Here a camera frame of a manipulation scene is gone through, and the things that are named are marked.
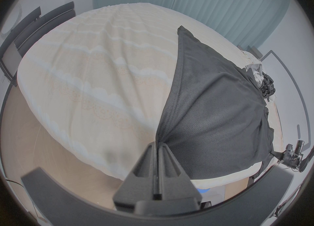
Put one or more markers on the black T-shirt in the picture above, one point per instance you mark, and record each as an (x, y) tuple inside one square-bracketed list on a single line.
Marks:
[(215, 112)]

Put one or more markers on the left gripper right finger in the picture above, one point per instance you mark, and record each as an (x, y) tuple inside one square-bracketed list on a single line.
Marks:
[(176, 183)]

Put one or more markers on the bed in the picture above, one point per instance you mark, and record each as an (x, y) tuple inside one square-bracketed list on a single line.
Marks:
[(85, 73)]

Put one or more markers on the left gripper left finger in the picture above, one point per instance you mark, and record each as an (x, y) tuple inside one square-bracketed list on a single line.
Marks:
[(142, 183)]

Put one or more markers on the grey bedside table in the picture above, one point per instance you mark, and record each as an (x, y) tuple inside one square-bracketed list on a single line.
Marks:
[(255, 51)]

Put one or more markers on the pile of clothes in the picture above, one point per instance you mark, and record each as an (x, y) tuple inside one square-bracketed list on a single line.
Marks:
[(267, 85)]

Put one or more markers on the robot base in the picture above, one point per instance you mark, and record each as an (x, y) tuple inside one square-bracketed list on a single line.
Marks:
[(213, 195)]

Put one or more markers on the white printed pillow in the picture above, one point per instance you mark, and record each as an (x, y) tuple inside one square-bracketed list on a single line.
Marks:
[(250, 58)]

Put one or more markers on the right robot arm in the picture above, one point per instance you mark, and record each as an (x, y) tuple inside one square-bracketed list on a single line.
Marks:
[(293, 161)]

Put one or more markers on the round white framed mirror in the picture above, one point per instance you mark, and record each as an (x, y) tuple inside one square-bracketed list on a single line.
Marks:
[(11, 20)]

